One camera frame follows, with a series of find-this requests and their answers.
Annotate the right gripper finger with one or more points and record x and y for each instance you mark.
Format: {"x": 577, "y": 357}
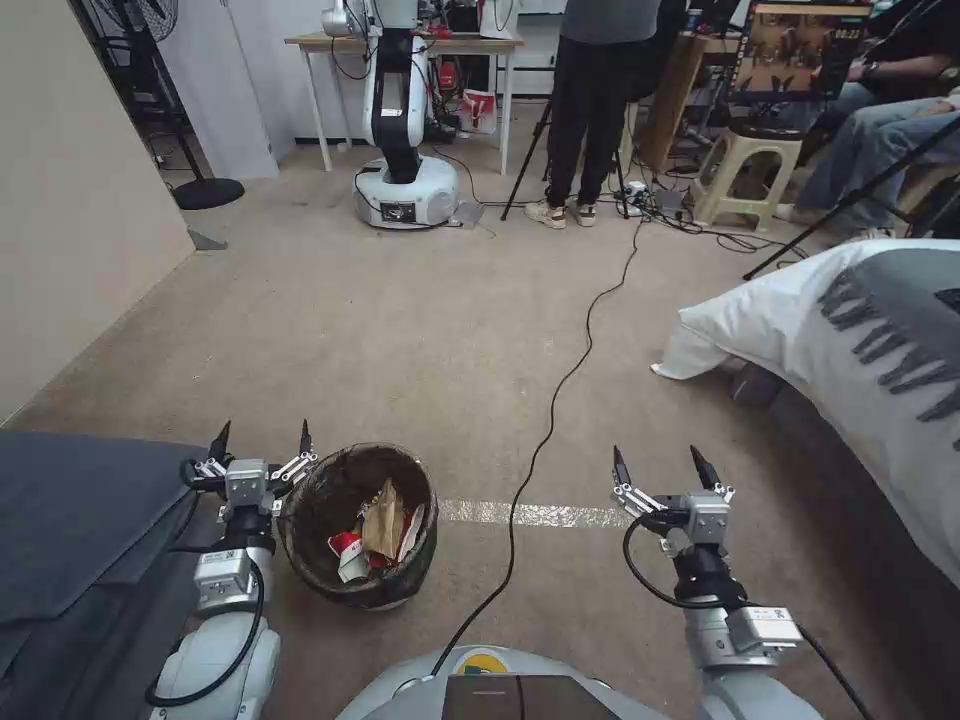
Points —
{"x": 709, "y": 476}
{"x": 637, "y": 499}

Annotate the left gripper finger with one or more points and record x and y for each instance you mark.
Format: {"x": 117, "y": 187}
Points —
{"x": 214, "y": 466}
{"x": 294, "y": 468}

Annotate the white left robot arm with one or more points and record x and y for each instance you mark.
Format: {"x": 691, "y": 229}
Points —
{"x": 217, "y": 660}

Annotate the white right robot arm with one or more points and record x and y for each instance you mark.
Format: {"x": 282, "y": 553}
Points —
{"x": 720, "y": 641}

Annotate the silver floor tape strip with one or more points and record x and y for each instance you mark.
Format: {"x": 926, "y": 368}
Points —
{"x": 570, "y": 515}

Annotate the dark round trash bin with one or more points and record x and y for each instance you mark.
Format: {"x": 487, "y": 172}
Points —
{"x": 409, "y": 581}

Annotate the crumpled brown paper bag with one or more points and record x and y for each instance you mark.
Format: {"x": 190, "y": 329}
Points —
{"x": 382, "y": 521}

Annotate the red white crushed carton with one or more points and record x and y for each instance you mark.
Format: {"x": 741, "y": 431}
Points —
{"x": 349, "y": 556}

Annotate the dark bed base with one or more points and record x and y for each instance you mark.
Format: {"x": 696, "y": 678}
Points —
{"x": 840, "y": 495}

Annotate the white red paper scrap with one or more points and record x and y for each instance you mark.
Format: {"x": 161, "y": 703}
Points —
{"x": 412, "y": 529}

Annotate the dark grey sofa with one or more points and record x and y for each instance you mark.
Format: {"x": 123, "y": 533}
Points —
{"x": 82, "y": 525}

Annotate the white robot front shell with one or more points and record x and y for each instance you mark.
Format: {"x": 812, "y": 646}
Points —
{"x": 405, "y": 684}

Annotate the grey fringed blanket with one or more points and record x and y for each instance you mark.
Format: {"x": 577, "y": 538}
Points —
{"x": 900, "y": 315}

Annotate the black standing fan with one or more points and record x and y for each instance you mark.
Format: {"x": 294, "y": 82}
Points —
{"x": 206, "y": 191}

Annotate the grey power adapter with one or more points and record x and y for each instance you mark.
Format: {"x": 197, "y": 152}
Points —
{"x": 671, "y": 199}

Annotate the white power strip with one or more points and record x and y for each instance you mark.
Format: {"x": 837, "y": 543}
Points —
{"x": 636, "y": 193}

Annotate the black tripod leg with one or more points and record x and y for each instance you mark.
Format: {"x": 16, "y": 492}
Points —
{"x": 855, "y": 195}

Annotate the beige plastic stool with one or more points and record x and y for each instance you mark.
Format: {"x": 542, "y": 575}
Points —
{"x": 750, "y": 161}

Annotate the black tripod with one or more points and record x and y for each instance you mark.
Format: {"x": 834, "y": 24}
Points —
{"x": 525, "y": 161}

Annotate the white black wheeled robot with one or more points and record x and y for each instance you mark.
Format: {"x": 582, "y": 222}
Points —
{"x": 401, "y": 112}

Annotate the seated person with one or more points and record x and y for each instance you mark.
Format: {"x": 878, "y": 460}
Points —
{"x": 870, "y": 135}

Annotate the brown wooden desk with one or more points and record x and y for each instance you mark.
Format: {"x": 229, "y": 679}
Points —
{"x": 675, "y": 97}

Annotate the standing person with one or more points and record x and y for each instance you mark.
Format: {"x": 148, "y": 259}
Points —
{"x": 589, "y": 97}

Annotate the red white shopping bag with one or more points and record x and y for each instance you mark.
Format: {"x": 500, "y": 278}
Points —
{"x": 478, "y": 111}

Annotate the monitor screen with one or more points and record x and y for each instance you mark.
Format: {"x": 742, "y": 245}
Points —
{"x": 795, "y": 52}

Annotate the white table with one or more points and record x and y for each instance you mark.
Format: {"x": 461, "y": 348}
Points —
{"x": 465, "y": 42}

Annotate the white paper bag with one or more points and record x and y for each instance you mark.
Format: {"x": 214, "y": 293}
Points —
{"x": 496, "y": 19}

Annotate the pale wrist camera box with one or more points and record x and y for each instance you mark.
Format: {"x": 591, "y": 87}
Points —
{"x": 246, "y": 481}
{"x": 709, "y": 517}

